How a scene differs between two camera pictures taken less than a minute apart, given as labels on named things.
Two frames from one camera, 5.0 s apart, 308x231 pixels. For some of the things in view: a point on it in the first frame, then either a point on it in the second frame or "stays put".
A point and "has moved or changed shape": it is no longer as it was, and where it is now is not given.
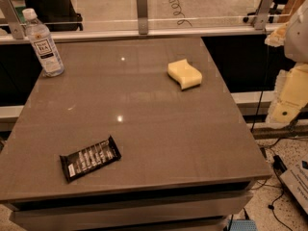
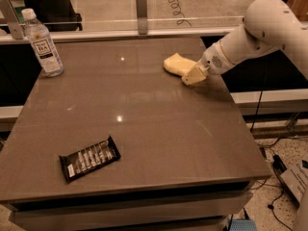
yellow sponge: (185, 74) has moved or changed shape
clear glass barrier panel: (138, 9) stays put
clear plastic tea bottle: (43, 45) stays put
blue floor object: (243, 225) stays put
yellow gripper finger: (291, 94) to (217, 63)
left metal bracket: (14, 23) stays put
